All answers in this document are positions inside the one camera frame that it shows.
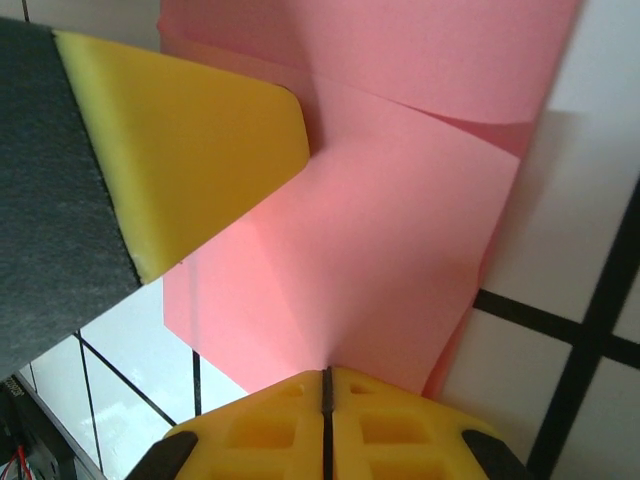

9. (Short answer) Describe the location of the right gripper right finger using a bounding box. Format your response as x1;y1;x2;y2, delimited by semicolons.
326;367;535;480

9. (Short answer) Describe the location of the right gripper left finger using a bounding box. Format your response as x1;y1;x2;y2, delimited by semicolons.
123;367;327;480

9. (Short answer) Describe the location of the pink paper sheet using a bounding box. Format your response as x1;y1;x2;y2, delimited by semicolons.
156;0;586;400

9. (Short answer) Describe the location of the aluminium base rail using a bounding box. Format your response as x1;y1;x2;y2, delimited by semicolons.
13;369;109;480

